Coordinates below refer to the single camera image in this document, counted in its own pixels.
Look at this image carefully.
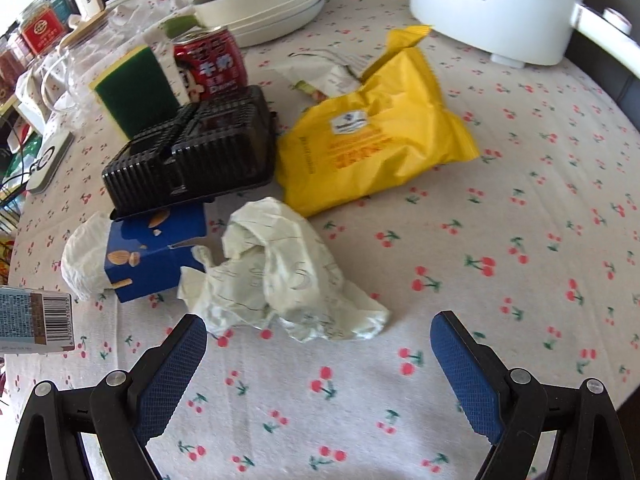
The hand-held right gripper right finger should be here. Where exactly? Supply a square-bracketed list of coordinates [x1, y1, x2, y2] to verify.
[430, 310, 632, 480]

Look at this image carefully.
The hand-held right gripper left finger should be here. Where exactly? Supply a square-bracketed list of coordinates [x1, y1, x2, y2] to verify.
[9, 313, 208, 480]

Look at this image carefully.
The blue almond print box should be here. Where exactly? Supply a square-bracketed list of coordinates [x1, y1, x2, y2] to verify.
[104, 202, 208, 304]

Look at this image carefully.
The barcode printed carton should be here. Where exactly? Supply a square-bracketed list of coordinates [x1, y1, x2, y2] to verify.
[0, 285, 77, 356]

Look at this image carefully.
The white tissue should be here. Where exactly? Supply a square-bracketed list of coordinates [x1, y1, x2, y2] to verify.
[61, 211, 113, 302]

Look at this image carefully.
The white paper wrapper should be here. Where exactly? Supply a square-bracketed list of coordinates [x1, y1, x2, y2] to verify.
[177, 197, 392, 343]

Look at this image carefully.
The black ribbed plastic tray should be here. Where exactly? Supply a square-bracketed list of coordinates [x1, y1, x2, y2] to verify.
[101, 85, 278, 222]

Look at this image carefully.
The yellow snack bag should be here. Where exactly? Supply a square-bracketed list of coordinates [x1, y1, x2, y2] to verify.
[274, 25, 481, 218]

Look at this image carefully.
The green and yellow sponge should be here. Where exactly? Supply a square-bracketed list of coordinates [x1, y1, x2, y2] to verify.
[89, 45, 181, 141]

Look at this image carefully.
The white printed snack wrapper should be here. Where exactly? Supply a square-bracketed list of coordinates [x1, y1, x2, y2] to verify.
[262, 47, 373, 106]

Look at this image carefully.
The cherry print tablecloth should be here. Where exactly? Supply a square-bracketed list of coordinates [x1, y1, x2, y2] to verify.
[0, 0, 640, 480]

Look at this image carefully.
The flat white device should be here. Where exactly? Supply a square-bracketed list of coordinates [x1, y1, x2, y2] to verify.
[25, 130, 76, 195]

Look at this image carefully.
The red milk can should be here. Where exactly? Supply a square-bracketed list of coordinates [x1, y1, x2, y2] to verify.
[172, 26, 248, 103]

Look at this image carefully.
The glass pitcher with wooden lid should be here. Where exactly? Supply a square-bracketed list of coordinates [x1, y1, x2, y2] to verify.
[42, 10, 126, 116]

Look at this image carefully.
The green vegetable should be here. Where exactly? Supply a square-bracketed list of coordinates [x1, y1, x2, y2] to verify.
[164, 14, 201, 40]

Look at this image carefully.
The white electric pot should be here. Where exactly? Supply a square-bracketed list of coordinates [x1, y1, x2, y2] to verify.
[407, 0, 640, 91]

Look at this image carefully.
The red label jar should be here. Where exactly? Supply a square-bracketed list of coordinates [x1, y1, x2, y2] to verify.
[17, 0, 66, 56]

